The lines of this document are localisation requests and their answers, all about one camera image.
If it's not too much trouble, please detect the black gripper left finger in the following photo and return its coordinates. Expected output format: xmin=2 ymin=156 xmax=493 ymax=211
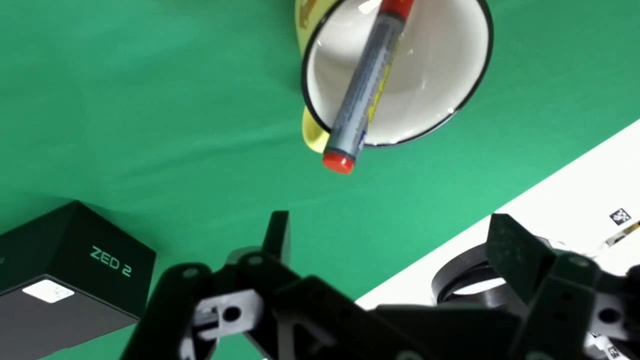
xmin=122 ymin=207 xmax=316 ymax=360

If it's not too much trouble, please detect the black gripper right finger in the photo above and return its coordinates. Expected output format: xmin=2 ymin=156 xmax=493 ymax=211
xmin=483 ymin=210 xmax=640 ymax=360

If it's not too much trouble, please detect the grey marker with red cap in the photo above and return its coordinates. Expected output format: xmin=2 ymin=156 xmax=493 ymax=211
xmin=320 ymin=0 xmax=416 ymax=175

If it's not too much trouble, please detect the square printed marker tag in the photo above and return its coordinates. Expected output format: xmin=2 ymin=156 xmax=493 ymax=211
xmin=607 ymin=205 xmax=633 ymax=228

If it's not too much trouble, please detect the green table cloth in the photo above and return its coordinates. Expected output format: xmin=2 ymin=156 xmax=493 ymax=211
xmin=0 ymin=0 xmax=640 ymax=360

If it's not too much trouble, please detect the yellow enamel mug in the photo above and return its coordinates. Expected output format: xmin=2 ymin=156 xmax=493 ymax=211
xmin=294 ymin=0 xmax=496 ymax=156

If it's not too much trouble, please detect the black rectangular camera box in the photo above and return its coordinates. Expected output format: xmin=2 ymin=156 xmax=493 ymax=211
xmin=0 ymin=198 xmax=159 ymax=360

